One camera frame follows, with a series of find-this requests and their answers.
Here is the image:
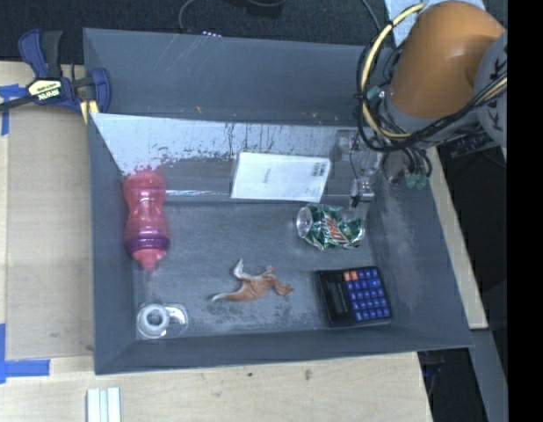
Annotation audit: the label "grey metal bin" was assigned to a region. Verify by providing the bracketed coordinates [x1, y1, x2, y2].
[82, 26, 475, 375]

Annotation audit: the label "crushed green soda can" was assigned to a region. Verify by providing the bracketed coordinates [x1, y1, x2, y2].
[295, 203, 366, 252]

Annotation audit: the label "white paper booklet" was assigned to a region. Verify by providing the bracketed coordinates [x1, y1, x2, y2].
[229, 150, 332, 204]

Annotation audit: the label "brown toy kangaroo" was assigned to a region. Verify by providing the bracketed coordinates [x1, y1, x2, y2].
[209, 258, 296, 304]

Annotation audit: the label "pink plastic bottle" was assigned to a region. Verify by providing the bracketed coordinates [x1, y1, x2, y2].
[121, 168, 171, 273]

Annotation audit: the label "clear tape dispenser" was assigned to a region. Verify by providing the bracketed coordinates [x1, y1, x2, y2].
[134, 302, 190, 340]

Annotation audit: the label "black calculator with blue keys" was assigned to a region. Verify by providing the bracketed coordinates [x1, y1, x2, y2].
[314, 266, 394, 329]

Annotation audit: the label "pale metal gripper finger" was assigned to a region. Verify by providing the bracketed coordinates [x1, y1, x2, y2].
[348, 167, 380, 209]
[333, 128, 380, 164]

